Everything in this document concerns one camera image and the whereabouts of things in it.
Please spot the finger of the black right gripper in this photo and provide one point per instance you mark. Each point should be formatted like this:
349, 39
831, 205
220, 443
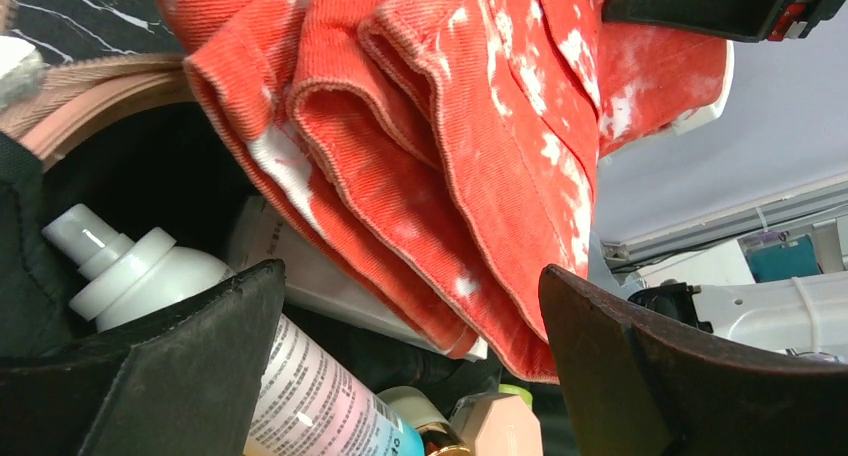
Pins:
748, 21

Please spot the red white tie-dye cloth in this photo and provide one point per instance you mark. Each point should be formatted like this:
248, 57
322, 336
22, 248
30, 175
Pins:
441, 152

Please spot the pink hard shell suitcase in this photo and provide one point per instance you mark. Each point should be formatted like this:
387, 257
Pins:
126, 137

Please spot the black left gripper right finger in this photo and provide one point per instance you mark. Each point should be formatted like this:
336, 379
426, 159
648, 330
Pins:
636, 382

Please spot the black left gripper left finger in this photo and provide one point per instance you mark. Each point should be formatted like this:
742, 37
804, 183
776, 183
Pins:
180, 381

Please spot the pink octagonal compact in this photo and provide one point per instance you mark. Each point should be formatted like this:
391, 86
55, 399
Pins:
497, 424

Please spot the yellow green spray bottle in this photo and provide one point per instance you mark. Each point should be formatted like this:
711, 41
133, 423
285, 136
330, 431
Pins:
512, 389

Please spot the white pink blue spray bottle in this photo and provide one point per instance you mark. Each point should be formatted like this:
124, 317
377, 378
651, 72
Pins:
308, 403

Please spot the white divided organizer box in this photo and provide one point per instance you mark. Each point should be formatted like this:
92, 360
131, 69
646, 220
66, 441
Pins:
666, 91

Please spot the aluminium base frame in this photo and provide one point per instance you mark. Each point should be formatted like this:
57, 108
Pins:
806, 204

